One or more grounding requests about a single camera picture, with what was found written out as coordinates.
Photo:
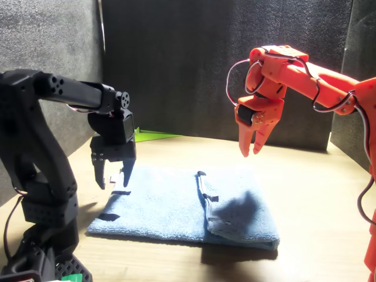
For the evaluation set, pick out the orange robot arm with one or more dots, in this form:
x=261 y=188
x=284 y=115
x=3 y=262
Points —
x=308 y=82

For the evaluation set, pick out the grey foam panel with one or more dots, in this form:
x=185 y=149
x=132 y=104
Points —
x=364 y=35
x=44 y=38
x=182 y=73

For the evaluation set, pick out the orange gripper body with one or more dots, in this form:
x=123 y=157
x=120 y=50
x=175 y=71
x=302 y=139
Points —
x=264 y=108

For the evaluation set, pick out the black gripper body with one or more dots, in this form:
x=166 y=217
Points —
x=114 y=152

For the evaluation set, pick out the green table clamp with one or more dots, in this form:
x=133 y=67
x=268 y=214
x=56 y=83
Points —
x=72 y=277

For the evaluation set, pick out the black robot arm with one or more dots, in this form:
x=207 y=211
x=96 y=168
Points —
x=35 y=141

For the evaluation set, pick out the green plastic wedge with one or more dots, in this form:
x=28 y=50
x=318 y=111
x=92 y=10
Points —
x=152 y=136

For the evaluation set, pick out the light blue towel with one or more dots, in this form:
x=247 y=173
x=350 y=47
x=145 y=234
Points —
x=164 y=205

